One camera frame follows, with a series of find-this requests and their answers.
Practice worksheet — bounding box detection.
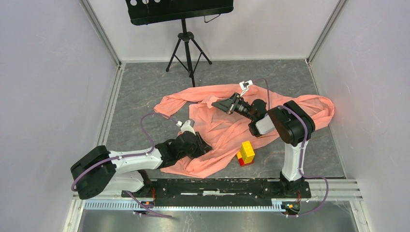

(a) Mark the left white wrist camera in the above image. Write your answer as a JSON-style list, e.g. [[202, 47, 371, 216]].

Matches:
[[176, 119, 196, 134]]

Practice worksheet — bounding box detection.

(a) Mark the black music stand tripod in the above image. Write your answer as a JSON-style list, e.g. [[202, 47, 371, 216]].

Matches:
[[126, 0, 234, 87]]

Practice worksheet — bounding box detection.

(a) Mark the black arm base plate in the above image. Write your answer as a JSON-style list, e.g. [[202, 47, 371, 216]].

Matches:
[[133, 178, 311, 207]]

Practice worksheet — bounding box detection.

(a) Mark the white slotted cable duct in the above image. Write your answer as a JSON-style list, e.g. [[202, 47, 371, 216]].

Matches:
[[84, 199, 297, 213]]

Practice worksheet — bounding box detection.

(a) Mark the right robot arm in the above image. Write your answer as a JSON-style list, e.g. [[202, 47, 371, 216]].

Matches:
[[211, 93, 316, 197]]

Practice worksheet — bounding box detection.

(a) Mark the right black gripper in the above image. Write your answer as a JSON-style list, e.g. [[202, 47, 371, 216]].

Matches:
[[212, 92, 255, 121]]

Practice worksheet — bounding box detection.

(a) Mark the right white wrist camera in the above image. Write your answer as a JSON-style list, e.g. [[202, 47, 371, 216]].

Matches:
[[239, 80, 253, 97]]

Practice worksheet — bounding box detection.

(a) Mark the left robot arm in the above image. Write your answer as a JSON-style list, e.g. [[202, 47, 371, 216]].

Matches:
[[70, 131, 212, 200]]

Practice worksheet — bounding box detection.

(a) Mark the red toy brick base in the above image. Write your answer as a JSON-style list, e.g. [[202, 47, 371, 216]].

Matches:
[[236, 151, 255, 167]]

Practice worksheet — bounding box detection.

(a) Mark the yellow toy brick block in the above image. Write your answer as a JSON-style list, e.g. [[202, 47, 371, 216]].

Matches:
[[240, 141, 255, 164]]

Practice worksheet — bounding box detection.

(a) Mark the salmon pink thin jacket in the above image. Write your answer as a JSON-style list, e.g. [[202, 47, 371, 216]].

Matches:
[[154, 84, 335, 178]]

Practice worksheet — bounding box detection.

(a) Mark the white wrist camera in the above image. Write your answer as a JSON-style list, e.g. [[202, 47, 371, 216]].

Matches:
[[176, 119, 196, 134], [239, 80, 253, 97]]

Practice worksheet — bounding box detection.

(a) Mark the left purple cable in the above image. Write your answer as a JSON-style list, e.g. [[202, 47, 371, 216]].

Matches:
[[70, 112, 180, 219]]

